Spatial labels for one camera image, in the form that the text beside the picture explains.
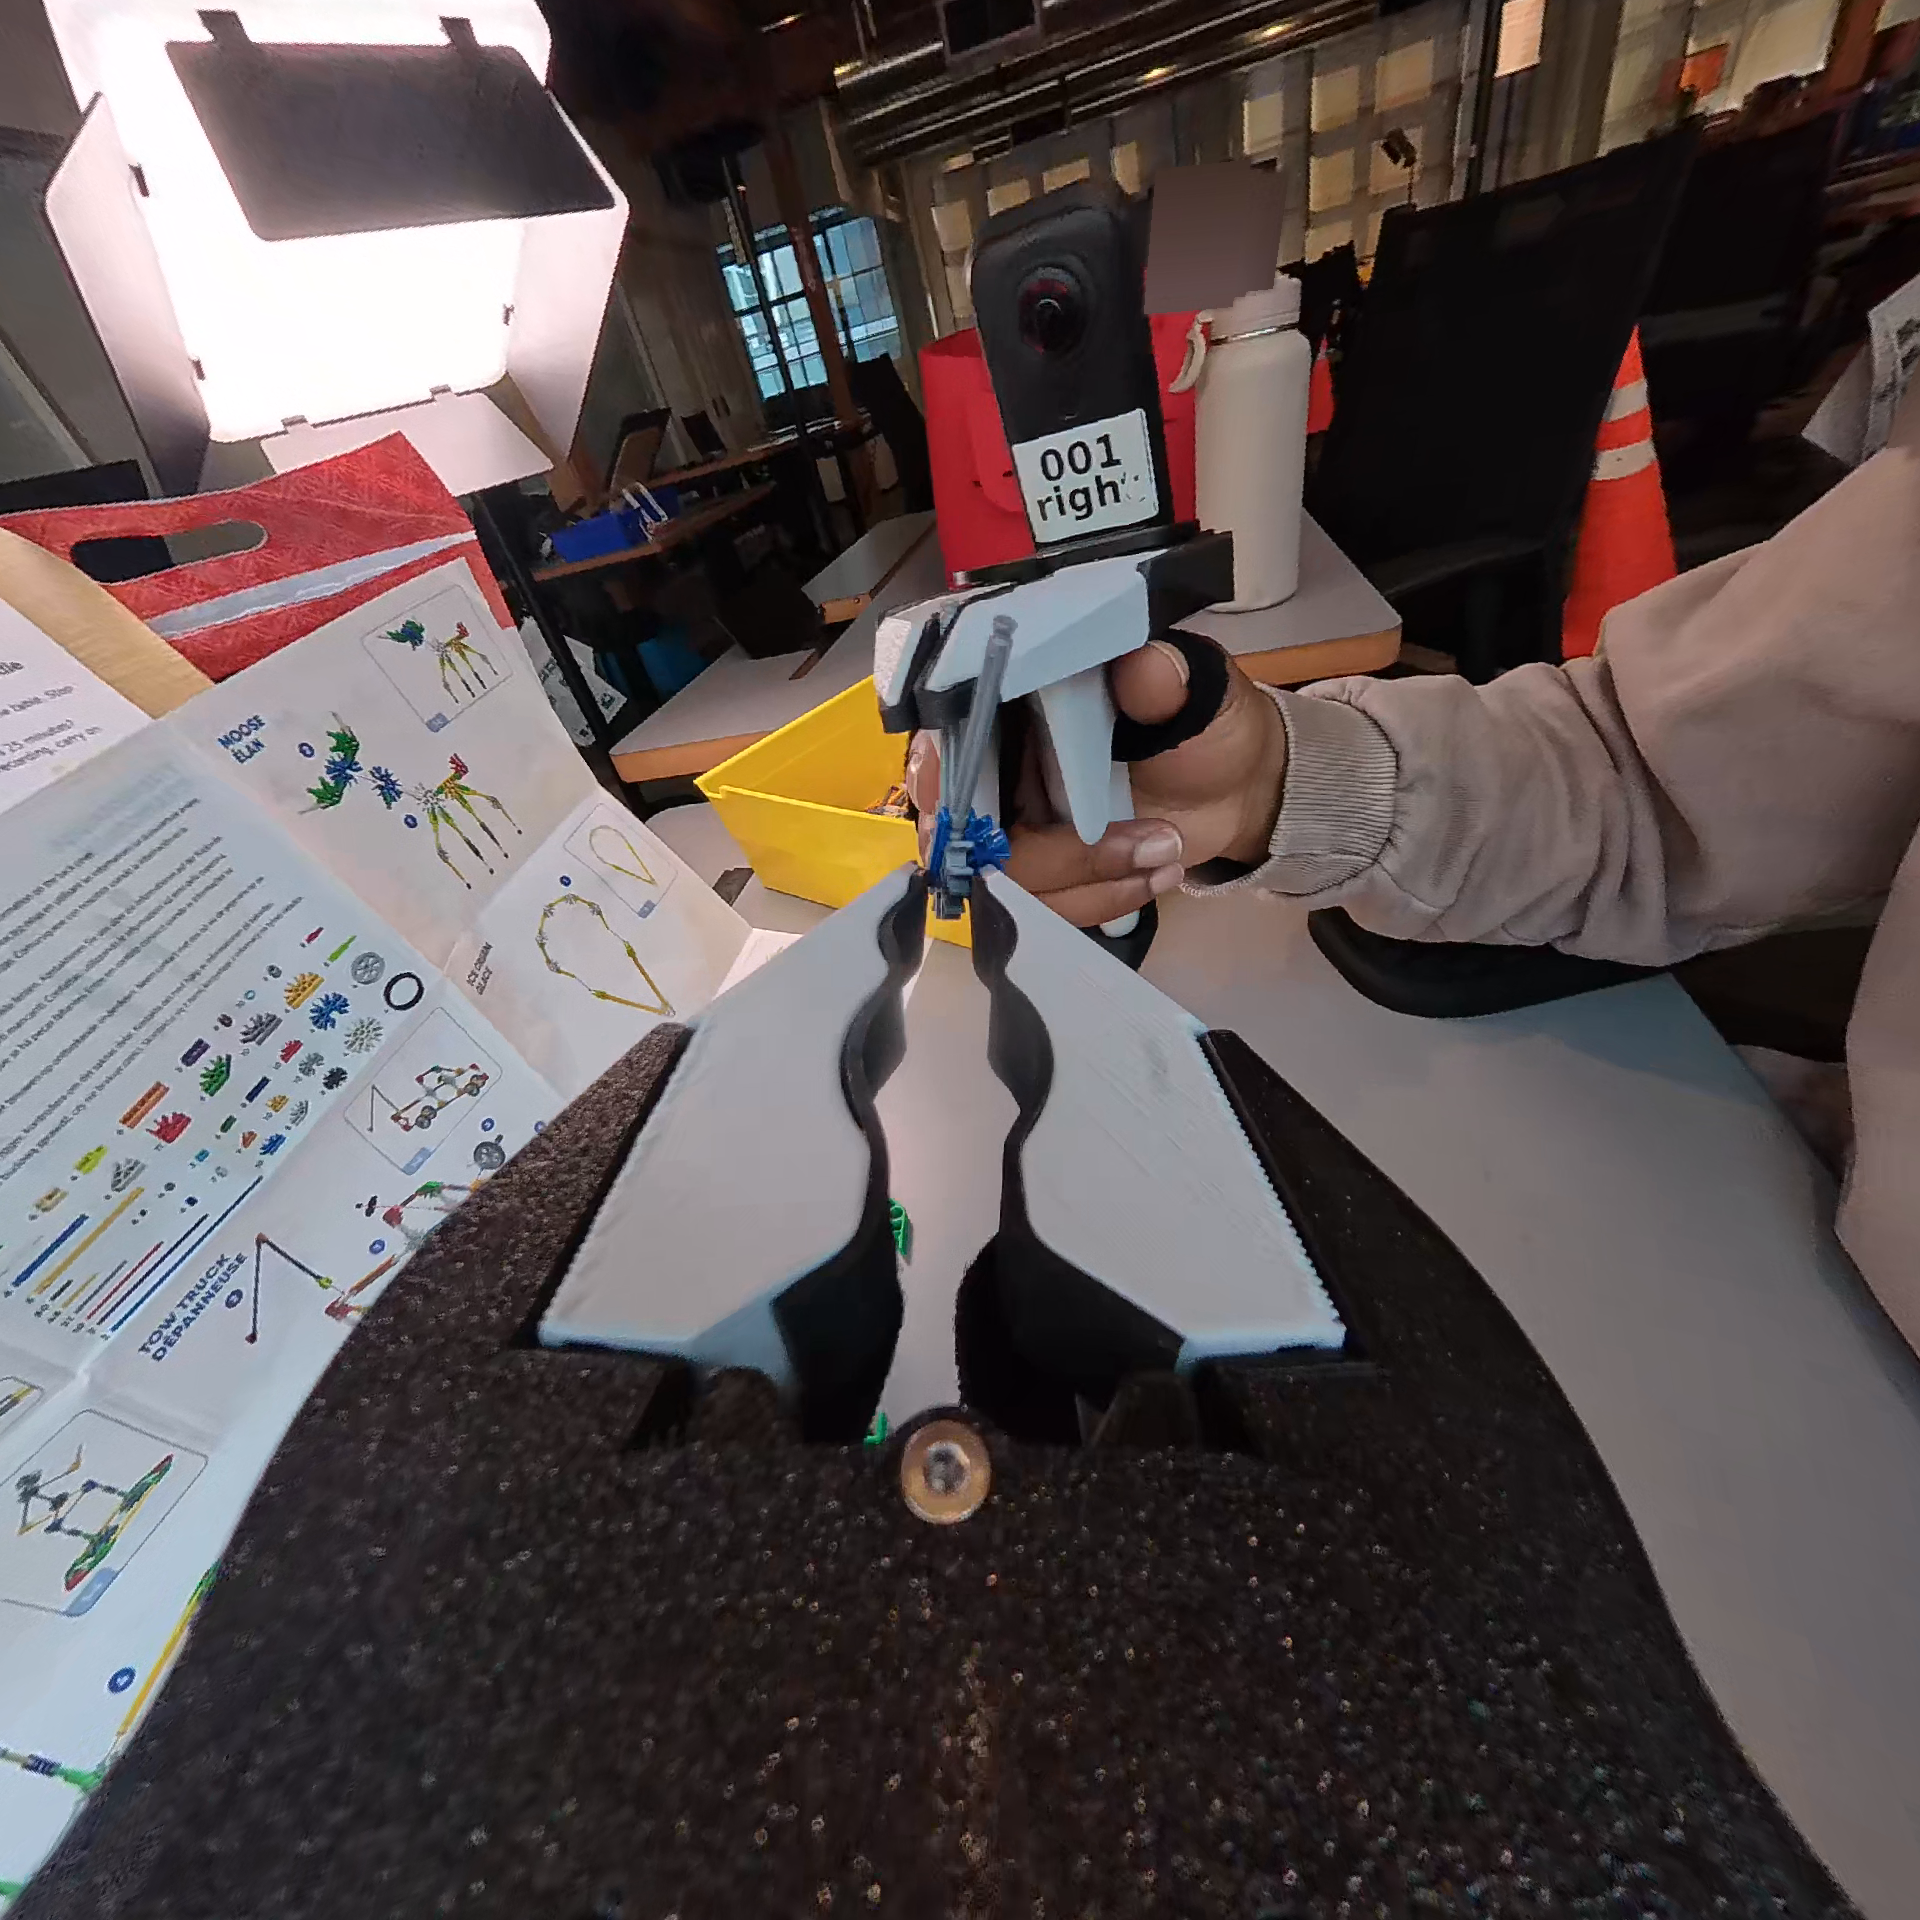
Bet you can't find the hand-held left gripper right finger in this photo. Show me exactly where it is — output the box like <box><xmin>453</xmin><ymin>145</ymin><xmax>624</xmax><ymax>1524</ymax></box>
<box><xmin>968</xmin><ymin>869</ymin><xmax>1352</xmax><ymax>1434</ymax></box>

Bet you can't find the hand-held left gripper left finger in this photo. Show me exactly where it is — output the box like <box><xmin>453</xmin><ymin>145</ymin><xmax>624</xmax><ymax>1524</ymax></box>
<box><xmin>535</xmin><ymin>869</ymin><xmax>928</xmax><ymax>1434</ymax></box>

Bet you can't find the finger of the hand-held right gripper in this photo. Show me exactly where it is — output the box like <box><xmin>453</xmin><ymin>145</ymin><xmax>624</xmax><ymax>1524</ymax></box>
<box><xmin>976</xmin><ymin>580</ymin><xmax>1060</xmax><ymax>758</ymax></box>
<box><xmin>878</xmin><ymin>594</ymin><xmax>976</xmax><ymax>818</ymax></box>

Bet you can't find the grey rod with blue connector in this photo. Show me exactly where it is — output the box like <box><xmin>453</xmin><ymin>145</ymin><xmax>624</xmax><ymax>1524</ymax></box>
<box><xmin>917</xmin><ymin>610</ymin><xmax>1022</xmax><ymax>917</ymax></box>

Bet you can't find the person's right forearm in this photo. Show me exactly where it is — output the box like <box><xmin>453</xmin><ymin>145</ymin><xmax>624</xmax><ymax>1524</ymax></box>
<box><xmin>1260</xmin><ymin>451</ymin><xmax>1920</xmax><ymax>966</ymax></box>

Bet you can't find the person's right hand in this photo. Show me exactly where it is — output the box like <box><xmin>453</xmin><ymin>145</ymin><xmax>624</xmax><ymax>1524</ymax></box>
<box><xmin>1009</xmin><ymin>640</ymin><xmax>1298</xmax><ymax>926</ymax></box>

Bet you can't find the yellow plastic bin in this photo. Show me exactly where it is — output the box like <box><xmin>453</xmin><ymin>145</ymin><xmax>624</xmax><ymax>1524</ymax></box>
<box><xmin>697</xmin><ymin>678</ymin><xmax>976</xmax><ymax>946</ymax></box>

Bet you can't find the red tote bag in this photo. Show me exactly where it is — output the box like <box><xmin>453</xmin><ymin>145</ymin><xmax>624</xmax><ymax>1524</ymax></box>
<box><xmin>917</xmin><ymin>315</ymin><xmax>1204</xmax><ymax>587</ymax></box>

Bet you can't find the white water bottle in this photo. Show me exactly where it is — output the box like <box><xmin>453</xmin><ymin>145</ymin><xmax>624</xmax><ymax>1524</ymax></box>
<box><xmin>1176</xmin><ymin>277</ymin><xmax>1319</xmax><ymax>613</ymax></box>

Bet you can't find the black mesh chair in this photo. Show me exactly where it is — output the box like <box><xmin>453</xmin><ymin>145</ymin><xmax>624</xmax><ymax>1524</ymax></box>
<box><xmin>1313</xmin><ymin>121</ymin><xmax>1713</xmax><ymax>678</ymax></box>

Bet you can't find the white folded instruction booklet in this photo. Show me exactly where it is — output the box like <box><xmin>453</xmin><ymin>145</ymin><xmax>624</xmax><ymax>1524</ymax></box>
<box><xmin>0</xmin><ymin>556</ymin><xmax>798</xmax><ymax>1877</ymax></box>

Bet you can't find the orange traffic cone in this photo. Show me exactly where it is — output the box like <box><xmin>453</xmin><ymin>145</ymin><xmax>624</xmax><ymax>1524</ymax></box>
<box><xmin>1562</xmin><ymin>329</ymin><xmax>1682</xmax><ymax>663</ymax></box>

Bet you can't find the person's beige clothing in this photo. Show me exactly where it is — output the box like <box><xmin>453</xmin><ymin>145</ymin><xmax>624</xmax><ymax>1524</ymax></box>
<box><xmin>1837</xmin><ymin>902</ymin><xmax>1920</xmax><ymax>1351</ymax></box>

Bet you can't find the studio light panel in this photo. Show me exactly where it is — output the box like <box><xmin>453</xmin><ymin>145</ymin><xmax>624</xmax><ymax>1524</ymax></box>
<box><xmin>44</xmin><ymin>0</ymin><xmax>633</xmax><ymax>497</ymax></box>

